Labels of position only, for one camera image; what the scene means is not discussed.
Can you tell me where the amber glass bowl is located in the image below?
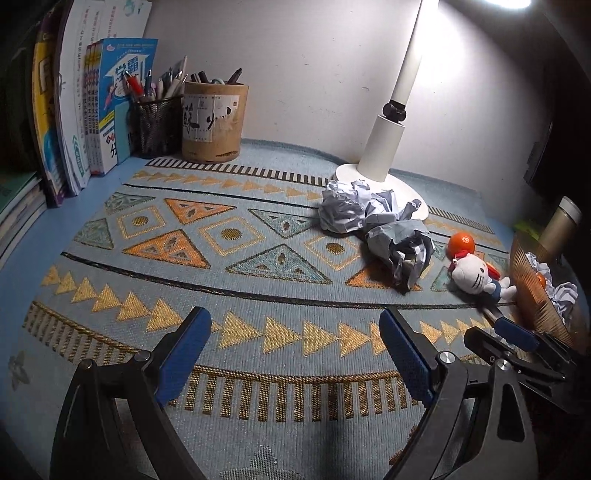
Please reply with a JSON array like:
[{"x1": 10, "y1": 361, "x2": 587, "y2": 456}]
[{"x1": 509, "y1": 232, "x2": 575, "y2": 347}]

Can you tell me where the Hello Kitty plush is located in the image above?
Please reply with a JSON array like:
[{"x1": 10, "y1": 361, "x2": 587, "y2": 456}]
[{"x1": 449, "y1": 250, "x2": 517, "y2": 303}]

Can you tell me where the crumpled paper in bowl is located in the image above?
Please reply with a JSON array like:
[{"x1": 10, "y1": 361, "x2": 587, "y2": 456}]
[{"x1": 526, "y1": 252, "x2": 579, "y2": 327}]

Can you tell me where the rear orange mandarin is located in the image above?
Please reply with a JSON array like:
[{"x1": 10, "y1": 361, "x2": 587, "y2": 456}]
[{"x1": 447, "y1": 232, "x2": 476, "y2": 258}]

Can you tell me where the green object behind bowl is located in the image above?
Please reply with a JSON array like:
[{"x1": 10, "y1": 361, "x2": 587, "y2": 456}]
[{"x1": 513, "y1": 220, "x2": 544, "y2": 240}]

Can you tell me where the crumpled lined paper ball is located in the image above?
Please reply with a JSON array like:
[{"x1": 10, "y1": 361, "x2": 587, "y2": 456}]
[{"x1": 366, "y1": 219, "x2": 434, "y2": 291}]

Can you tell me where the beige thermos bottle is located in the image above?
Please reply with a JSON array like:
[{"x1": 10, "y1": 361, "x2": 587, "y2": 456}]
[{"x1": 538, "y1": 196, "x2": 582, "y2": 262}]

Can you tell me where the white crumpled paper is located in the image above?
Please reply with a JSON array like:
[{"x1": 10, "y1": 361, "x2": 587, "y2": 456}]
[{"x1": 363, "y1": 182, "x2": 429, "y2": 229}]

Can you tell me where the crumpled paper ball left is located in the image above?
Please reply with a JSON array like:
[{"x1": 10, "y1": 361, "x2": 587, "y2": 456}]
[{"x1": 318, "y1": 180, "x2": 372, "y2": 235}]

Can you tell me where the patterned blue table mat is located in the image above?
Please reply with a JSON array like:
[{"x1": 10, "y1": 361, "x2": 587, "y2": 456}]
[{"x1": 1, "y1": 141, "x2": 509, "y2": 479}]

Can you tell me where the white desk lamp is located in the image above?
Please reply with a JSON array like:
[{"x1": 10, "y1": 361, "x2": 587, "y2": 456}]
[{"x1": 348, "y1": 1, "x2": 545, "y2": 224}]

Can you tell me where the stack of flat books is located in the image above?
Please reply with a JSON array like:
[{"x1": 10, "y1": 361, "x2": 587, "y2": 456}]
[{"x1": 1, "y1": 173, "x2": 47, "y2": 267}]

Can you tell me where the black mesh pen holder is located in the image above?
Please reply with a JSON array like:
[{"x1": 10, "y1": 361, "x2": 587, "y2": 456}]
[{"x1": 130, "y1": 95, "x2": 183, "y2": 159}]

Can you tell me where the cardboard pen holder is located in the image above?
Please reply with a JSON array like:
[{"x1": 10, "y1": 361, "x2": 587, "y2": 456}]
[{"x1": 181, "y1": 82, "x2": 249, "y2": 164}]

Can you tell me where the blue workbook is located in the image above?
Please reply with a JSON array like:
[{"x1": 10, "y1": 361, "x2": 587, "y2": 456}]
[{"x1": 82, "y1": 37, "x2": 158, "y2": 176}]

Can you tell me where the yellow purple book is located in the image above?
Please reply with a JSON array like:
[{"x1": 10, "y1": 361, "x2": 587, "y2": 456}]
[{"x1": 32, "y1": 9, "x2": 67, "y2": 206}]

